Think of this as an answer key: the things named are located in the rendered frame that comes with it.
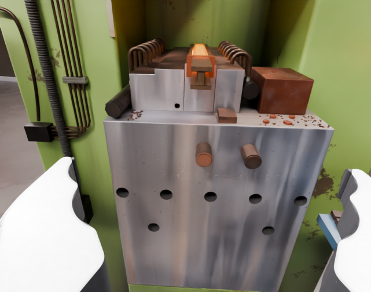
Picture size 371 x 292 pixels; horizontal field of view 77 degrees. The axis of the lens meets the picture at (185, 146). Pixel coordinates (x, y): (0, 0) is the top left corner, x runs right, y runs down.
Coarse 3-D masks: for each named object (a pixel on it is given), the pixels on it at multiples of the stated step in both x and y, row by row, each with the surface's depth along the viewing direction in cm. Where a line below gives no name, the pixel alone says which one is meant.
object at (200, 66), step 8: (200, 48) 55; (192, 56) 38; (200, 56) 38; (208, 56) 38; (192, 64) 31; (200, 64) 31; (208, 64) 31; (192, 72) 38; (200, 72) 30; (208, 72) 39; (192, 80) 33; (200, 80) 31; (208, 80) 34; (192, 88) 31; (200, 88) 31; (208, 88) 31
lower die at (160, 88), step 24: (192, 48) 63; (216, 48) 73; (144, 72) 42; (168, 72) 40; (216, 72) 40; (240, 72) 40; (144, 96) 43; (168, 96) 42; (192, 96) 42; (216, 96) 42; (240, 96) 42
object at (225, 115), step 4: (220, 108) 42; (224, 108) 42; (228, 108) 42; (232, 108) 42; (220, 112) 40; (224, 112) 40; (228, 112) 40; (232, 112) 40; (220, 116) 38; (224, 116) 38; (228, 116) 38; (232, 116) 38; (236, 116) 38; (220, 120) 39; (224, 120) 38; (228, 120) 38; (232, 120) 38; (236, 120) 38
